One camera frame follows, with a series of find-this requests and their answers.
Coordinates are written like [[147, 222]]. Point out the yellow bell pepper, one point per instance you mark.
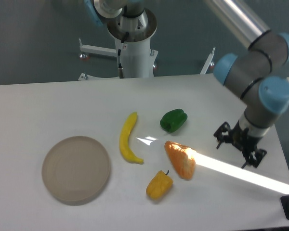
[[159, 185]]

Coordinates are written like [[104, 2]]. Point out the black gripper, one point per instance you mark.
[[244, 142]]

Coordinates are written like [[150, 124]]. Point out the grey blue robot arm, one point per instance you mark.
[[249, 77]]

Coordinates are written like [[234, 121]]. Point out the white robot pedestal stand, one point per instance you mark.
[[132, 30]]

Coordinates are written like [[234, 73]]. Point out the green bell pepper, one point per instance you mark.
[[173, 120]]

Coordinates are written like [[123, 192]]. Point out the yellow banana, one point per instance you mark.
[[124, 148]]

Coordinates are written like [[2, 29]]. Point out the beige round plate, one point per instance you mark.
[[76, 170]]

